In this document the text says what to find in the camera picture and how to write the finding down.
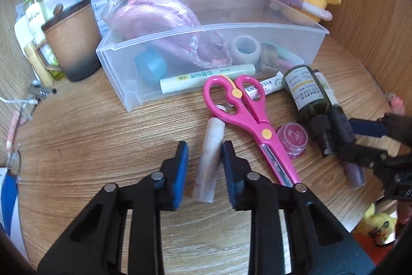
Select green spray bottle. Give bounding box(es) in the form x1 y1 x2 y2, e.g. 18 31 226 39
22 0 64 81

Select blue and white carton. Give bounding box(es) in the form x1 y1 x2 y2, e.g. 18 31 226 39
0 167 27 260

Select blue tape roll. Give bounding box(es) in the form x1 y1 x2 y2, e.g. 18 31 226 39
134 47 168 86

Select pink rope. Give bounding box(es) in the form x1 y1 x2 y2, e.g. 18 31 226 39
105 0 233 69

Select clear plastic storage box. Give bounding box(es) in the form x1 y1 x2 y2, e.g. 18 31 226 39
96 0 329 113

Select white highlighter pen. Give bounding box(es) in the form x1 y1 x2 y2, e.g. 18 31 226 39
160 64 257 94

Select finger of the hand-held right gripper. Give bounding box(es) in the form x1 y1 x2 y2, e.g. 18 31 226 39
349 115 392 139
337 143 387 170

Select eyeglasses with pink temples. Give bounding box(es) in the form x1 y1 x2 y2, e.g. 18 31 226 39
6 100 37 173

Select brown ceramic mug with lid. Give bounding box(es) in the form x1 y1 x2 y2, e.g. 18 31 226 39
34 0 104 83

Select pink keychain charm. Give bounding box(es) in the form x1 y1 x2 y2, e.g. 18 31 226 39
385 93 404 115

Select cream yellow tube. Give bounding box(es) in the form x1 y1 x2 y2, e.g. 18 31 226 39
23 41 55 86

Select pale pink lip balm tube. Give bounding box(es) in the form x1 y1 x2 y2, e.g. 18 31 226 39
193 105 226 204

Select small yellow plush toy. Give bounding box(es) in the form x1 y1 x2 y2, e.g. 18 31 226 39
363 203 399 245

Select purple tube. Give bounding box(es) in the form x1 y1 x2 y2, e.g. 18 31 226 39
344 162 366 189

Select small pink jar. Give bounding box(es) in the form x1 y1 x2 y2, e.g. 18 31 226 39
276 122 310 159

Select white ointment tube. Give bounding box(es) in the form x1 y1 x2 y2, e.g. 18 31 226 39
244 71 286 99

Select brown patterned tape roll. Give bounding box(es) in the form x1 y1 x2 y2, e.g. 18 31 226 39
260 43 281 70

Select white tape roll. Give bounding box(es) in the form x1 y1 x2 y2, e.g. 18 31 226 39
230 36 263 65

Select dark green pump bottle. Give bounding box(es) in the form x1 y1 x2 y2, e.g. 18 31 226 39
281 65 358 159

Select pink scissors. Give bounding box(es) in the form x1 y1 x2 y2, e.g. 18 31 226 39
203 74 302 187

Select black pens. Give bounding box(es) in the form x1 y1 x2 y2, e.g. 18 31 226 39
27 82 57 97

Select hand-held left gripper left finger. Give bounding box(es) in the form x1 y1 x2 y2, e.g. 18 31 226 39
37 140 189 275

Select white charging cable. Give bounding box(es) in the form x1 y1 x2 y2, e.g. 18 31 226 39
0 96 37 105

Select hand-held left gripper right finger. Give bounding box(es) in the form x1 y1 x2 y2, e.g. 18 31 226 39
222 140 375 275

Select mint green pen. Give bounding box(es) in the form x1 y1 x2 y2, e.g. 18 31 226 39
277 47 304 65

